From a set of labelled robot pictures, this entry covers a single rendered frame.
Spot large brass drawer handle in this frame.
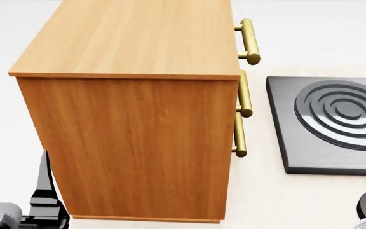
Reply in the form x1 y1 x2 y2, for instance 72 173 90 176
234 18 261 66

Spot dark grey stove plate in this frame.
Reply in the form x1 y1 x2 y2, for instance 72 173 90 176
266 76 366 177

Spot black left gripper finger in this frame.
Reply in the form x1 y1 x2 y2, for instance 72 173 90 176
29 149 60 206

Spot medium brass drawer handle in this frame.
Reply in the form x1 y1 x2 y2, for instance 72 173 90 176
236 69 254 118

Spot small brass drawer handle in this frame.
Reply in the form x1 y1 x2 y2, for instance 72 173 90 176
231 112 248 158

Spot wooden cabinet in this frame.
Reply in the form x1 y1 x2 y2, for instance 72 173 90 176
8 0 242 224

